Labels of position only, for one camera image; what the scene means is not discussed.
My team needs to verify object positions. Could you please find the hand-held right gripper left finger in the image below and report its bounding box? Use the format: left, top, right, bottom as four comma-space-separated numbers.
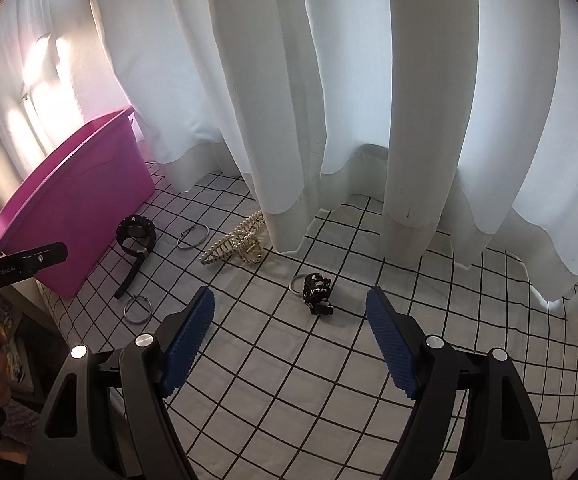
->
24, 286, 216, 480

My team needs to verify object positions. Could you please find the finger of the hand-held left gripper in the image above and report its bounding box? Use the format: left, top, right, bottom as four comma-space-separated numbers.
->
19, 241, 68, 277

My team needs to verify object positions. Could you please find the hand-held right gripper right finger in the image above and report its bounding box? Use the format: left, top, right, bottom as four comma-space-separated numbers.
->
366, 286, 552, 480

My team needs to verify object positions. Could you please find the pink plastic bin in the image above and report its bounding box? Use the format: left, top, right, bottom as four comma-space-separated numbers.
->
0, 105, 156, 298

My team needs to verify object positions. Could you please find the silver bangle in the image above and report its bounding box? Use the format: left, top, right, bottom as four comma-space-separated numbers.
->
123, 296, 152, 325

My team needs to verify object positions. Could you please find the black hair claw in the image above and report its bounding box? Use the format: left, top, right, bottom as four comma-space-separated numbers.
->
301, 272, 335, 316

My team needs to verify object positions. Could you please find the black wrist watch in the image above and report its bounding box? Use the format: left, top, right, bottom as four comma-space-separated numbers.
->
114, 215, 157, 301

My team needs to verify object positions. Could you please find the small silver bracelet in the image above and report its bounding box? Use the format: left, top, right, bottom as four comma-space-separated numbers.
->
177, 225, 211, 250

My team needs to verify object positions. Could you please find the pearl hair claw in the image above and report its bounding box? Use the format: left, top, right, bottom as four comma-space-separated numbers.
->
200, 211, 266, 267

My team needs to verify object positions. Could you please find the colourful printed bag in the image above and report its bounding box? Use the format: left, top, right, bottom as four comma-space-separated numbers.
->
0, 305, 30, 386

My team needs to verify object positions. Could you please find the white black checkered tablecloth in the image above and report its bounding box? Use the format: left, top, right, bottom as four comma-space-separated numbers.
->
36, 162, 578, 480

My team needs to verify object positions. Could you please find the purple fluffy cloth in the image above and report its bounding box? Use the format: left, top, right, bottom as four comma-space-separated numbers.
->
1, 400, 44, 441

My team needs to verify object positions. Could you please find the white curtain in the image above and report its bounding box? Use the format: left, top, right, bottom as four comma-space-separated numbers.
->
0, 0, 578, 306

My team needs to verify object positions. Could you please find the wall light bar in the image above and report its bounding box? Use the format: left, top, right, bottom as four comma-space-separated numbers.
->
21, 32, 54, 101

